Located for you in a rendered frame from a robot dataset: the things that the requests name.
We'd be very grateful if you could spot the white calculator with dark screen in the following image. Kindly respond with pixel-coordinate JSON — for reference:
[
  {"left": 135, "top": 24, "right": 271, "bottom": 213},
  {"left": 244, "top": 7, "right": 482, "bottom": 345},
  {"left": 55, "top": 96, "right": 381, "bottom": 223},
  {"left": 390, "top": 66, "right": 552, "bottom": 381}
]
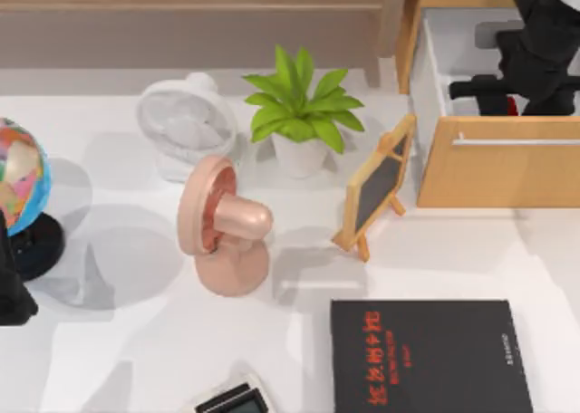
[{"left": 183, "top": 370, "right": 280, "bottom": 413}]

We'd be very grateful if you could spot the wooden framed blackboard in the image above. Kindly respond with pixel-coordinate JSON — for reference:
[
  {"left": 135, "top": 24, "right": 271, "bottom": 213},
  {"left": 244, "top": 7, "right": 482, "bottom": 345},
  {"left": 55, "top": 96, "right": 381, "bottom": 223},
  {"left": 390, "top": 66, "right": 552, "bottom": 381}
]
[{"left": 332, "top": 113, "right": 418, "bottom": 264}]

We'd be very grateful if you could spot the wooden cupboard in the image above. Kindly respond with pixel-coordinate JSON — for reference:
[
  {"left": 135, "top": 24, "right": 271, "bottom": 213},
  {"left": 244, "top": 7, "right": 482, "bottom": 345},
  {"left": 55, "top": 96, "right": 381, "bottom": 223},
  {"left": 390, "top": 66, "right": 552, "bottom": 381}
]
[{"left": 0, "top": 0, "right": 409, "bottom": 88}]

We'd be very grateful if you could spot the green plant in white pot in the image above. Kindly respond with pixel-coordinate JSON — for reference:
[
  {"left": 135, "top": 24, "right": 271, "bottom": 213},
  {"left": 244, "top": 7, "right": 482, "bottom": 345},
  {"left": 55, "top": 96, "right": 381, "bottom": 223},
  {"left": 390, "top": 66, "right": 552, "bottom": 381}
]
[{"left": 242, "top": 44, "right": 366, "bottom": 178}]

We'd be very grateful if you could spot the white desk fan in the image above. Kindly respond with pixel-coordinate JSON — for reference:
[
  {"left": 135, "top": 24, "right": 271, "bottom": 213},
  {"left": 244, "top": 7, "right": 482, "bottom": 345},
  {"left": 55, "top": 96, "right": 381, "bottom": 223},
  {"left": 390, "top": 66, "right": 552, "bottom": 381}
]
[{"left": 135, "top": 72, "right": 240, "bottom": 183}]

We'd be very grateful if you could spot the black book with red lettering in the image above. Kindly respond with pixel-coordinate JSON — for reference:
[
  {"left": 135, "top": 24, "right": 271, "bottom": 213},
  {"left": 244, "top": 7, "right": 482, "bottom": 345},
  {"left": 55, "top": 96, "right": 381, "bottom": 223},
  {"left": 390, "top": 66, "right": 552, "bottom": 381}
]
[{"left": 330, "top": 298, "right": 536, "bottom": 413}]

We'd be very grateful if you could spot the pale wooden drawer front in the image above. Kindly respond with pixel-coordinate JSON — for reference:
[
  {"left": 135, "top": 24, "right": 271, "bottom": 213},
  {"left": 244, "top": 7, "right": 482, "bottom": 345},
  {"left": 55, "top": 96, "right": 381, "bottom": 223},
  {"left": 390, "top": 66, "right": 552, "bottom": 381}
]
[{"left": 416, "top": 115, "right": 580, "bottom": 208}]

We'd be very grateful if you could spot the pale grey rounded box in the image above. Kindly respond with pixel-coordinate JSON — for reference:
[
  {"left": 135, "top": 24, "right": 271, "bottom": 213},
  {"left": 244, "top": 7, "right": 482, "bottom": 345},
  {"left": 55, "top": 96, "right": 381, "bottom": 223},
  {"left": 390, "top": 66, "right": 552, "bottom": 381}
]
[{"left": 474, "top": 20, "right": 527, "bottom": 48}]

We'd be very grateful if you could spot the colourful globe on black stand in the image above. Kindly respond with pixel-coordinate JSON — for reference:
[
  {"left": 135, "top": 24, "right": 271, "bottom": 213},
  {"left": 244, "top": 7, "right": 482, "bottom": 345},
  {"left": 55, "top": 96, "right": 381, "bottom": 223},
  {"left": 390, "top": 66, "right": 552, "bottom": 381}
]
[{"left": 0, "top": 117, "right": 67, "bottom": 283}]

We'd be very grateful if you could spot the long metal drawer handle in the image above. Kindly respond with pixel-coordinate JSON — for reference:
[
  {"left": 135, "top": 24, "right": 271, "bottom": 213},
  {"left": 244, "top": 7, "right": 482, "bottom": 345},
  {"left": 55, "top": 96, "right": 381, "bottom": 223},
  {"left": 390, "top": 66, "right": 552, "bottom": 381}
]
[{"left": 451, "top": 133, "right": 580, "bottom": 148}]

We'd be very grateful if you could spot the pulled-out drawer grey inside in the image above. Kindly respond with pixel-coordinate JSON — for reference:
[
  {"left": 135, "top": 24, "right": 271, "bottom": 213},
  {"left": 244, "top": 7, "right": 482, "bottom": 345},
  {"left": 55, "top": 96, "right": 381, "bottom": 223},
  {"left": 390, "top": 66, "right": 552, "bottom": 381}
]
[{"left": 415, "top": 7, "right": 580, "bottom": 206}]

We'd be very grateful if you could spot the pink desk fan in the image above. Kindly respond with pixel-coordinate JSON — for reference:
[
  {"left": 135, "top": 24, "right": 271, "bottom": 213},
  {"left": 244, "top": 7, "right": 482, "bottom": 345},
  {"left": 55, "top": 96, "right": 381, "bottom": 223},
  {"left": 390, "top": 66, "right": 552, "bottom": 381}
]
[{"left": 177, "top": 155, "right": 275, "bottom": 298}]

